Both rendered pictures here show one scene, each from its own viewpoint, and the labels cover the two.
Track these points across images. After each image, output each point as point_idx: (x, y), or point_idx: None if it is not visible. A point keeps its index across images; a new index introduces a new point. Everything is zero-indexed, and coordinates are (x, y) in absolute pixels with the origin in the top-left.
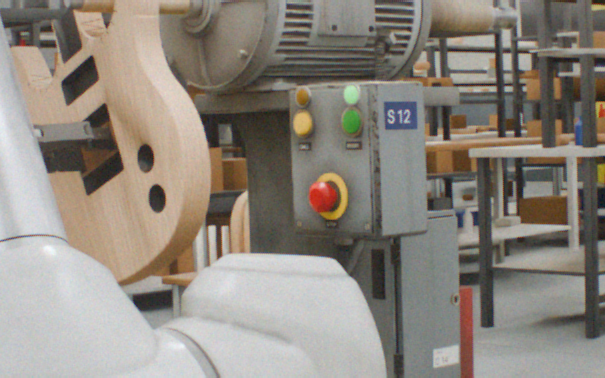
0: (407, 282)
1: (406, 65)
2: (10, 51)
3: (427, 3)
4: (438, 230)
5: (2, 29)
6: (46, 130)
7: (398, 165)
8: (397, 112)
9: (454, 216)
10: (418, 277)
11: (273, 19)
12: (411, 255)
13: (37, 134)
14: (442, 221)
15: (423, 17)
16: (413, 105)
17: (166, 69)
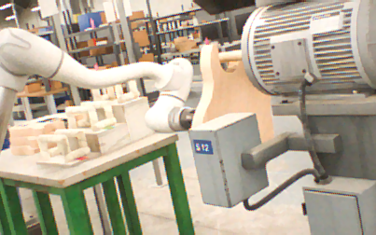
0: (313, 226)
1: (373, 83)
2: None
3: (362, 44)
4: (336, 202)
5: None
6: (192, 116)
7: (206, 171)
8: (201, 145)
9: (355, 197)
10: (322, 226)
11: (249, 71)
12: (314, 212)
13: (188, 117)
14: (339, 198)
15: (360, 54)
16: (209, 142)
17: (209, 97)
